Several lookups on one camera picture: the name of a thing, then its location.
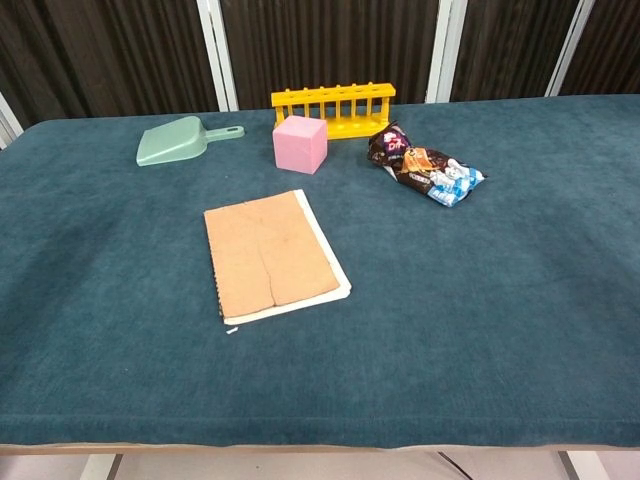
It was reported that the spiral notebook with brown cover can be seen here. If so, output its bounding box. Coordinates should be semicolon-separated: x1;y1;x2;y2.
203;188;353;327

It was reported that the pink foam cube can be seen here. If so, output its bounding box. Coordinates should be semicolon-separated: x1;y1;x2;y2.
272;115;329;176

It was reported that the dark brown snack packet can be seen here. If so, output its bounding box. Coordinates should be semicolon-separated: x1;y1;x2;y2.
368;121;414;167

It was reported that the brown blue white snack packet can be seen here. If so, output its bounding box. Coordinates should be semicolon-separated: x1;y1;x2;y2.
384;146;487;208

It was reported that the yellow test tube rack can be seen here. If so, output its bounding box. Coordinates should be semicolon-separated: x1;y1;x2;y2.
270;81;397;142

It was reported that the teal blue table cloth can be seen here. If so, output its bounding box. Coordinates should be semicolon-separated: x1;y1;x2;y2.
0;94;640;448

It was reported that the green plastic dustpan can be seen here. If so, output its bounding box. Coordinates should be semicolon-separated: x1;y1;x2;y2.
135;115;246;168

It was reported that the white folding screen frame post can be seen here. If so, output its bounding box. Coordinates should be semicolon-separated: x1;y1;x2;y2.
544;0;599;98
195;0;240;112
0;91;24;150
424;0;469;104

